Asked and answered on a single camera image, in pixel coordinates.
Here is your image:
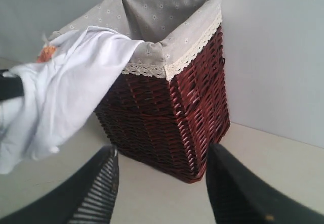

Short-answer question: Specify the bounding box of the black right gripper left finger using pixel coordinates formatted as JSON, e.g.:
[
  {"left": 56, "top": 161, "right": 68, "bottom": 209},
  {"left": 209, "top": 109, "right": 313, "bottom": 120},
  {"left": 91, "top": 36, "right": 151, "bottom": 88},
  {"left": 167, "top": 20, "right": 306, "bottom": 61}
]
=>
[{"left": 1, "top": 146, "right": 119, "bottom": 224}]

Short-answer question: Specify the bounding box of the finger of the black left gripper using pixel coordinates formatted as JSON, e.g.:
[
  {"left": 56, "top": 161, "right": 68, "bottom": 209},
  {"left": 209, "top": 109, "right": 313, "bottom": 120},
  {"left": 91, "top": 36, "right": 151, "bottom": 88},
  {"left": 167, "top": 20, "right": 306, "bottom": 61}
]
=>
[{"left": 0, "top": 69, "right": 24, "bottom": 101}]

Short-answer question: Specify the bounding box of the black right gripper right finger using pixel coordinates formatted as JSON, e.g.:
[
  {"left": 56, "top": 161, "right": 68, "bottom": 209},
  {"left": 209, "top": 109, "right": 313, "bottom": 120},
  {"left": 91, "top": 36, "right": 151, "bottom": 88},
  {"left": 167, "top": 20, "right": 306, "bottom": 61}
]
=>
[{"left": 206, "top": 144, "right": 323, "bottom": 224}]

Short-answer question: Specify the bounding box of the white t-shirt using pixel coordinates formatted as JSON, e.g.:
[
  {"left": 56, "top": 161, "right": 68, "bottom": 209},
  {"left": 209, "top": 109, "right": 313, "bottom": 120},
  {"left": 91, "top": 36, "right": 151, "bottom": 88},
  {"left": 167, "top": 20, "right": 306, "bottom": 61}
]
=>
[{"left": 1, "top": 26, "right": 141, "bottom": 174}]

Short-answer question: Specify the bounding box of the dark brown wicker basket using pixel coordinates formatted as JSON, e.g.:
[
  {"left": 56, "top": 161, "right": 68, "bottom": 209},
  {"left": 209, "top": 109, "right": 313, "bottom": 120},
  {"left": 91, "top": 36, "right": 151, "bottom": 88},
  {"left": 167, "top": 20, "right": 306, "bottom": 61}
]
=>
[{"left": 95, "top": 28, "right": 230, "bottom": 184}]

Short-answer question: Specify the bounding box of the grey mesh fabric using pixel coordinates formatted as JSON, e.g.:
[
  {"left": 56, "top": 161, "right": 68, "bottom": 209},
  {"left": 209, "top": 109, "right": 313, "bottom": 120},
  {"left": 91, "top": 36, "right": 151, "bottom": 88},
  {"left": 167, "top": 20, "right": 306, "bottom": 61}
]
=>
[{"left": 51, "top": 0, "right": 222, "bottom": 80}]

